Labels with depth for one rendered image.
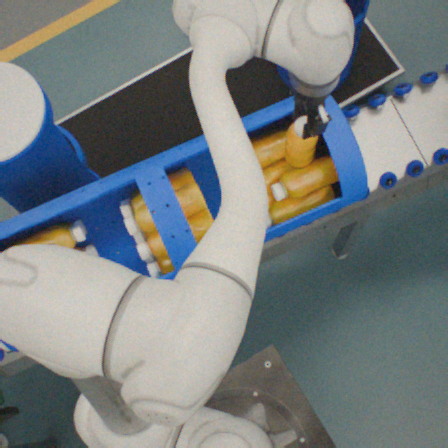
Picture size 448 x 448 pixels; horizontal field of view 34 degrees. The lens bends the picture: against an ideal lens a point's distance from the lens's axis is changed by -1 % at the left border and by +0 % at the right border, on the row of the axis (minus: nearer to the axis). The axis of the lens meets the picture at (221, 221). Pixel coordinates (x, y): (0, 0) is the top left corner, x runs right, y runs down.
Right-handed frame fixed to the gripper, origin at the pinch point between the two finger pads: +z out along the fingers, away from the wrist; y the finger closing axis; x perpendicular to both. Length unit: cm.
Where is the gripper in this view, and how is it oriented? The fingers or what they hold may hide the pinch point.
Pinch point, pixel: (305, 120)
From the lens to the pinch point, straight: 149.8
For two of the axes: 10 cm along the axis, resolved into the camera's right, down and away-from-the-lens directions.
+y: -4.0, -8.8, 2.5
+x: -9.1, 4.0, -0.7
